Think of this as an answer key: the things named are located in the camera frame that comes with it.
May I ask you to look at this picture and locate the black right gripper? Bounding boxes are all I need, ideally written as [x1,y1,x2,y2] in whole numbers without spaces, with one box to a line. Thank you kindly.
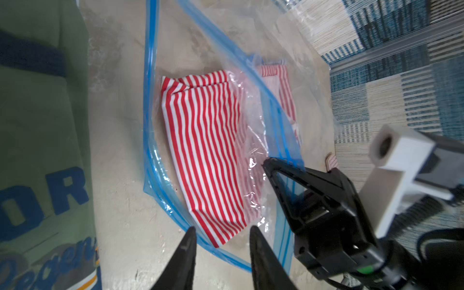
[263,158,399,280]

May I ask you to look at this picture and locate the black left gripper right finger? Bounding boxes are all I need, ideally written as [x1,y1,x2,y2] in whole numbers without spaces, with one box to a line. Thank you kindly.
[250,225,297,290]

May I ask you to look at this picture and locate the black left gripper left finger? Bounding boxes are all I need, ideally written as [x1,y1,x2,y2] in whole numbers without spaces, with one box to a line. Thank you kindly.
[151,227,197,290]

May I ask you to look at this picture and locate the red white striped tank top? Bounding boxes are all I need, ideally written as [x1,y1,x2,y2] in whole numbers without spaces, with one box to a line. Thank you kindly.
[160,63,303,248]

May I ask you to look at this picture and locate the clear vacuum bag blue zip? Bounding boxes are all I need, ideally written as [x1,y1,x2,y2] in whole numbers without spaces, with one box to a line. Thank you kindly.
[143,1,335,272]

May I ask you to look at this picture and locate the green patterned garment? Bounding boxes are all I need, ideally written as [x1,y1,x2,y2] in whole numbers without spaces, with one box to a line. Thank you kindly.
[1,1,102,290]

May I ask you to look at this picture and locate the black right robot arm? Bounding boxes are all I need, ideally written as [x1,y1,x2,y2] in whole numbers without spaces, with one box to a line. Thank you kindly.
[263,158,464,290]

